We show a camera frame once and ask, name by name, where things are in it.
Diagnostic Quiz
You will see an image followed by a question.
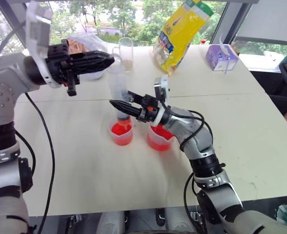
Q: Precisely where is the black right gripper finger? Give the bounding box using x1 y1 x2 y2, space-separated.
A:
109 99 144 120
127 90 147 103

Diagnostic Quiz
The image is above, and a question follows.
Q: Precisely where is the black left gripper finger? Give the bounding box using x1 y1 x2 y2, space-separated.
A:
69 50 116 67
71 63 112 76

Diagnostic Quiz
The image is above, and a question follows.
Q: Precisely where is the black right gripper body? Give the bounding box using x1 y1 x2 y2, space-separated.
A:
135 94 164 124

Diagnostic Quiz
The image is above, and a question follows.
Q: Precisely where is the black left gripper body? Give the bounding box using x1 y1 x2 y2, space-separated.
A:
45 39 81 97

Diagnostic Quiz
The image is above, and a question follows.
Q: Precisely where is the clear plastic syringe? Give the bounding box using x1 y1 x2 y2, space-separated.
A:
108 65 134 130

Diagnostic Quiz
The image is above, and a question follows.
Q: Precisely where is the clear cup with red liquid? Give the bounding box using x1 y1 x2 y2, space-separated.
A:
147 124 175 152
108 116 134 147

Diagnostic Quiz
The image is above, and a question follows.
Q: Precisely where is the clear plastic bag with bread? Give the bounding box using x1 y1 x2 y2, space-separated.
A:
65 33 109 81

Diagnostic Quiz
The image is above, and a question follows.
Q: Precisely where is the clear glass mug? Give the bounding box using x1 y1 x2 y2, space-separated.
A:
112 37 134 73

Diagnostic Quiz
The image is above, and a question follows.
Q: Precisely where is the yellow snack bag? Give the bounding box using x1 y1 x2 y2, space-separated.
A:
153 0 214 77

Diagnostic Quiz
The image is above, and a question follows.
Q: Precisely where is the purple tissue box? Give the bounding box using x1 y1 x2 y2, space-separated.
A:
205 36 239 74

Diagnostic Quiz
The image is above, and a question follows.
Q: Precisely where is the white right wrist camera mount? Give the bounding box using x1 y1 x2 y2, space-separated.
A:
153 74 171 124

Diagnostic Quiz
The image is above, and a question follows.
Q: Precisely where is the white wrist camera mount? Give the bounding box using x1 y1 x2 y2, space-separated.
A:
153 74 171 124
25 0 62 89

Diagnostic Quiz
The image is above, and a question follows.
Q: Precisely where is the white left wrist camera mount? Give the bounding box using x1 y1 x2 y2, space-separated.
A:
25 0 62 89

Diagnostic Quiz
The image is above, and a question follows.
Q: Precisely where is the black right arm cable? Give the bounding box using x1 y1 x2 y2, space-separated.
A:
166 105 214 152

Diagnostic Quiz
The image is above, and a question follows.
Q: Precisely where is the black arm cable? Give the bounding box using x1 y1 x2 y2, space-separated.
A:
14 92 56 234
166 105 214 152

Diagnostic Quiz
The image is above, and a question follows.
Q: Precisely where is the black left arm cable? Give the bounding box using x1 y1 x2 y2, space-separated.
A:
14 92 56 234

